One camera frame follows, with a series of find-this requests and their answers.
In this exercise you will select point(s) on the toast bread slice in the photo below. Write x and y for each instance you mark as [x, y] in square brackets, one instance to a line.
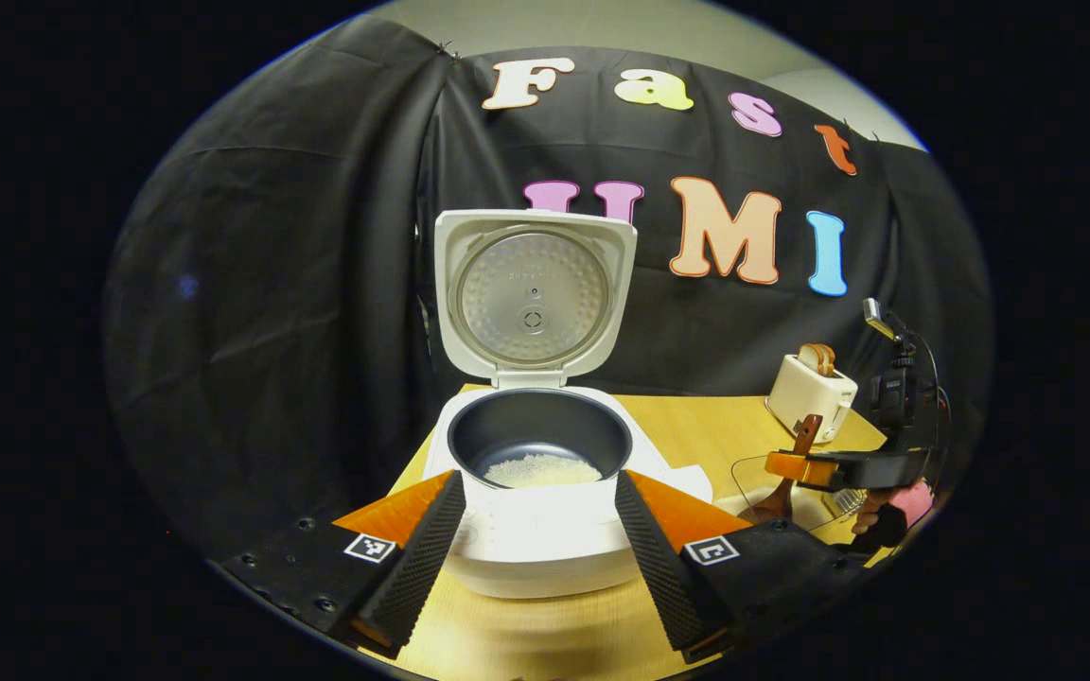
[810, 359]
[829, 359]

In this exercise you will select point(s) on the white rice heap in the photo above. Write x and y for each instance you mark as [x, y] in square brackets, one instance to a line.
[543, 470]

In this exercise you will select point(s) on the brown wooden spoon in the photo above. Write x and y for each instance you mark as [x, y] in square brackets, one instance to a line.
[777, 497]

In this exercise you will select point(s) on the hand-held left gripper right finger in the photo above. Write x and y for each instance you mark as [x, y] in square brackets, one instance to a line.
[659, 567]

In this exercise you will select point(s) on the clear plastic container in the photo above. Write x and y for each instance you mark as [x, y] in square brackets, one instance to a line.
[744, 468]

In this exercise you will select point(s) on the white toaster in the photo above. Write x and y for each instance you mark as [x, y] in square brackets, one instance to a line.
[805, 397]

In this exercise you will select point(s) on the white rice cooker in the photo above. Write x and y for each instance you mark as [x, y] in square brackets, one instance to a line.
[545, 530]

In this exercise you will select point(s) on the black backdrop cloth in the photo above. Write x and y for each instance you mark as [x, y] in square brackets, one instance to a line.
[299, 284]

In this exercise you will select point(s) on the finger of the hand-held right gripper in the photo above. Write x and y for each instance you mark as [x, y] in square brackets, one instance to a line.
[796, 466]

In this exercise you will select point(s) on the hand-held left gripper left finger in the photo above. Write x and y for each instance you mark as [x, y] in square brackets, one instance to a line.
[422, 563]

